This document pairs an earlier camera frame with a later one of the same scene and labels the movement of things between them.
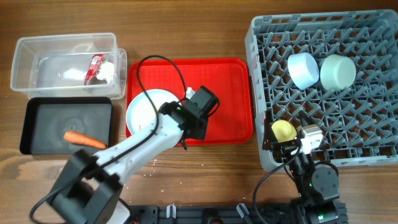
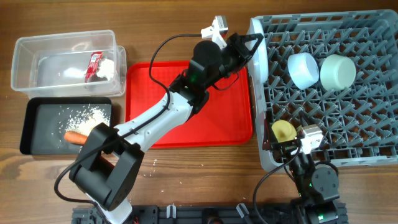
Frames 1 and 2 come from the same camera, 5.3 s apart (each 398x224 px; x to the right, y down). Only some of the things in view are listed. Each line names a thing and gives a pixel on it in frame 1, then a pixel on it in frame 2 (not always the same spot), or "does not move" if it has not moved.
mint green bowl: (337, 72) does not move
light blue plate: (140, 114) -> (258, 65)
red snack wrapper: (94, 68) does not move
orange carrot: (78, 139) does not move
